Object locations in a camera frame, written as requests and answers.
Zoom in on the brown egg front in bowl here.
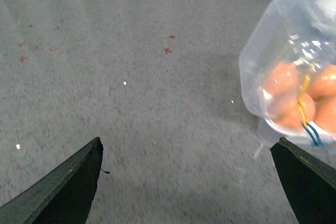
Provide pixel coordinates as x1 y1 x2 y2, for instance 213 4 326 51
313 95 335 135

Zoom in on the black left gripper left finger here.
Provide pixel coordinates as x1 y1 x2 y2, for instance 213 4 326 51
1 137 103 223

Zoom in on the brown egg in box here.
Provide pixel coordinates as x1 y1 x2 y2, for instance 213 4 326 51
267 93 316 131

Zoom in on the brown egg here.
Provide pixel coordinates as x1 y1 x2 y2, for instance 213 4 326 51
307 65 335 101
262 62 299 96
267 93 316 131
313 95 335 135

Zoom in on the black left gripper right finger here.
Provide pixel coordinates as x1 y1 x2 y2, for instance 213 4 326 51
270 137 335 223

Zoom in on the yellow blue string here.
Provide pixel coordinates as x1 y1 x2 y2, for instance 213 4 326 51
296 61 324 146

